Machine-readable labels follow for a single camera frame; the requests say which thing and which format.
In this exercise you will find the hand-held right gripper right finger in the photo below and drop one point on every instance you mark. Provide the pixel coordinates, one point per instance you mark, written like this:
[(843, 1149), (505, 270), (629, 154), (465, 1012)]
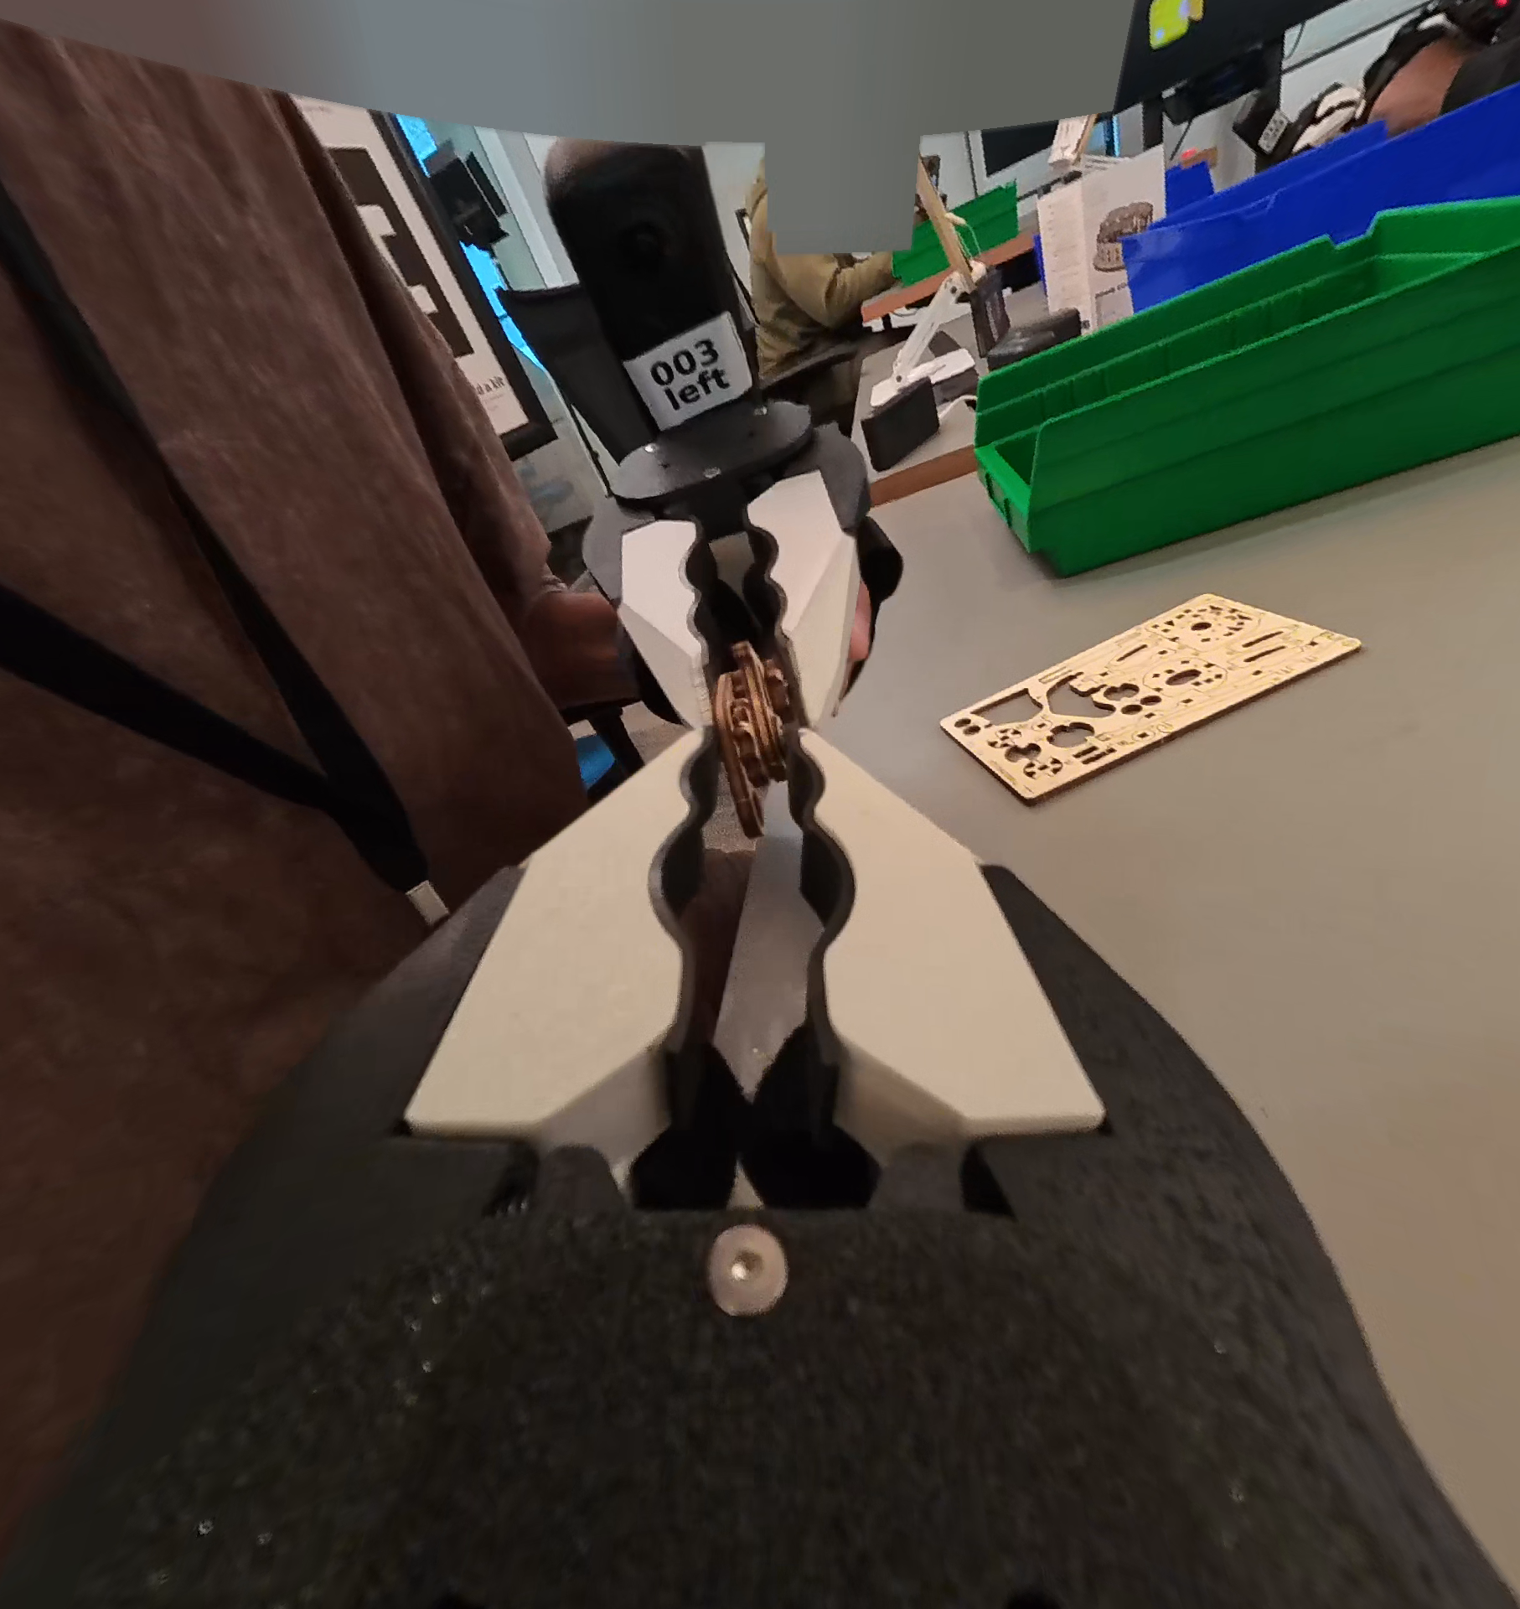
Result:
[(962, 1005)]

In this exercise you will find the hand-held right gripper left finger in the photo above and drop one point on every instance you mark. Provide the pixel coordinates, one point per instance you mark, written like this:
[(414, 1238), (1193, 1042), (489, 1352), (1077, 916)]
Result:
[(547, 1005)]

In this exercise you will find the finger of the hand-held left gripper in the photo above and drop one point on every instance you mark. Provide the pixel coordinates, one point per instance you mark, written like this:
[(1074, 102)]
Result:
[(654, 590), (817, 578)]

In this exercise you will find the wooden gear model assembly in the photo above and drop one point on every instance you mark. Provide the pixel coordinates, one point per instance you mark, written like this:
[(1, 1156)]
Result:
[(748, 741)]

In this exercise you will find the laser-cut wooden parts sheet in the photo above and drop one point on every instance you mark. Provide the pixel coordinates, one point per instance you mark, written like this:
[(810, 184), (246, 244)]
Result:
[(1326, 650)]

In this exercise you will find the person's left forearm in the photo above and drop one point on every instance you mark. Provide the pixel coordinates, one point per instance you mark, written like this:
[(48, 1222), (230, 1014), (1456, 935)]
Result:
[(584, 653)]

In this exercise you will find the white model kit box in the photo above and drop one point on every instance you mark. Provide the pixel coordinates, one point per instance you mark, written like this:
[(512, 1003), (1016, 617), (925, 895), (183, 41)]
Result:
[(1069, 251)]

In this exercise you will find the person's left hand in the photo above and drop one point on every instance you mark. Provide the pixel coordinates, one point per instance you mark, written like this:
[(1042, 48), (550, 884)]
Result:
[(864, 641)]

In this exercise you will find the white stand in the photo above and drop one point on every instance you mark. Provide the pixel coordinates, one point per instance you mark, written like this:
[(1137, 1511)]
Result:
[(923, 364)]

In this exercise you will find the framed marker sign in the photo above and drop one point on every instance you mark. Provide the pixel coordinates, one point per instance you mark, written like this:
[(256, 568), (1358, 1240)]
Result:
[(396, 214)]

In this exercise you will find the green plastic bin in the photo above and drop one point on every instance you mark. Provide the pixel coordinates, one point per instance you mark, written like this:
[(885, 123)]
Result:
[(1212, 415), (962, 238)]

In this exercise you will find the person's brown shirt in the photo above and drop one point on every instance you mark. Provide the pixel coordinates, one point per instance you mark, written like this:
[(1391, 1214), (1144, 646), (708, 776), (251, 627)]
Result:
[(144, 629)]

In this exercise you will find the yellow green object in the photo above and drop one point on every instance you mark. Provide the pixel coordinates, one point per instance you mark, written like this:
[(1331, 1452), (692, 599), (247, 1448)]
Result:
[(1176, 23)]

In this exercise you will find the black monitor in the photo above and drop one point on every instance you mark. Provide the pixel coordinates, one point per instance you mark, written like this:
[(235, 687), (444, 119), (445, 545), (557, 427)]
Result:
[(1212, 69)]

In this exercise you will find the blue plastic bin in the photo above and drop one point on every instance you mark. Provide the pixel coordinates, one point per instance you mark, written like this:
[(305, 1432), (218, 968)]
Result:
[(1338, 175)]

